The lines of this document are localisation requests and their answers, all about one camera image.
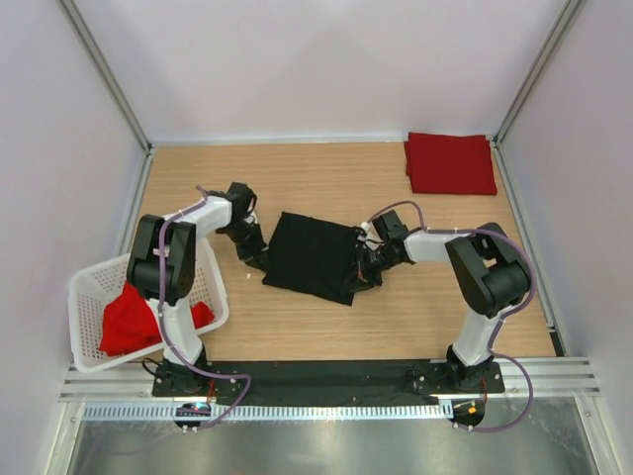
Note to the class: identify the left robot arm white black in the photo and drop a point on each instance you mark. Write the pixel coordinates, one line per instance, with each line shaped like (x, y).
(162, 268)

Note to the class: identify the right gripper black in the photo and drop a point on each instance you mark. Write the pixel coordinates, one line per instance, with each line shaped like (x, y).
(363, 277)

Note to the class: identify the black t shirt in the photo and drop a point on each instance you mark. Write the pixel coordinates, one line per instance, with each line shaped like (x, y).
(312, 256)

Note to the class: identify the bright red t shirt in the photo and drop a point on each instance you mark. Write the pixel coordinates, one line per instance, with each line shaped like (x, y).
(128, 324)

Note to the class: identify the aluminium frame rail front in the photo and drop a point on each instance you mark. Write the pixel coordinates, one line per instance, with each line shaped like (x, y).
(551, 377)

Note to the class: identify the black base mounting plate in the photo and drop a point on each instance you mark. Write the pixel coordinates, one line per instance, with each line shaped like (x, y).
(326, 384)

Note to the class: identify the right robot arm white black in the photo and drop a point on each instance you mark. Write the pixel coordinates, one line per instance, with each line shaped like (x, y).
(493, 274)

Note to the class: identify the folded dark red t shirt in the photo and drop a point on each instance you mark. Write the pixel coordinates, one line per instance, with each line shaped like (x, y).
(450, 165)

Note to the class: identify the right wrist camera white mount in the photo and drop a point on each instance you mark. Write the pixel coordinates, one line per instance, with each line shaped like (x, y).
(367, 236)

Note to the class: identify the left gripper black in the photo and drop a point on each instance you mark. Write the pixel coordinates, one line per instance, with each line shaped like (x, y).
(255, 255)

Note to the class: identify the white plastic laundry basket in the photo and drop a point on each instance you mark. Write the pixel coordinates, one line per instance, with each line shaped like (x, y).
(93, 288)

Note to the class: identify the white slotted cable duct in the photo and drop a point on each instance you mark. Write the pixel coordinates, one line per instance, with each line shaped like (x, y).
(197, 412)

